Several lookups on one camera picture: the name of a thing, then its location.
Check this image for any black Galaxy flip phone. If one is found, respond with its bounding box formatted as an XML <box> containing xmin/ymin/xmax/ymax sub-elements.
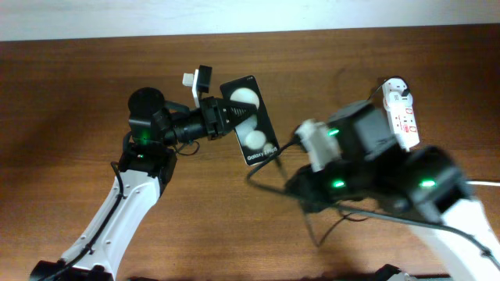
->
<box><xmin>220</xmin><ymin>75</ymin><xmax>280</xmax><ymax>166</ymax></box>

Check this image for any black charging cable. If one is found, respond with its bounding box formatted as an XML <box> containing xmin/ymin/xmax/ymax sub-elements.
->
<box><xmin>273</xmin><ymin>76</ymin><xmax>412</xmax><ymax>249</ymax></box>

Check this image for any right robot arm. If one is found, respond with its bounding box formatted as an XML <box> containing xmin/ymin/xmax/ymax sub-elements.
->
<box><xmin>285</xmin><ymin>101</ymin><xmax>499</xmax><ymax>280</ymax></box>

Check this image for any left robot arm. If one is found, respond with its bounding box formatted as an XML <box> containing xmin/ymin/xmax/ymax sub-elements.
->
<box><xmin>29</xmin><ymin>87</ymin><xmax>259</xmax><ymax>280</ymax></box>

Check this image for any white charger adapter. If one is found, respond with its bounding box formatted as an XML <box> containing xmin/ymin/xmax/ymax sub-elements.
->
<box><xmin>383</xmin><ymin>91</ymin><xmax>413</xmax><ymax>112</ymax></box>

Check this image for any white power strip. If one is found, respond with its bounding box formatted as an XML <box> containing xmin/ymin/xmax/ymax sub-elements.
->
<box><xmin>382</xmin><ymin>76</ymin><xmax>420</xmax><ymax>151</ymax></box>

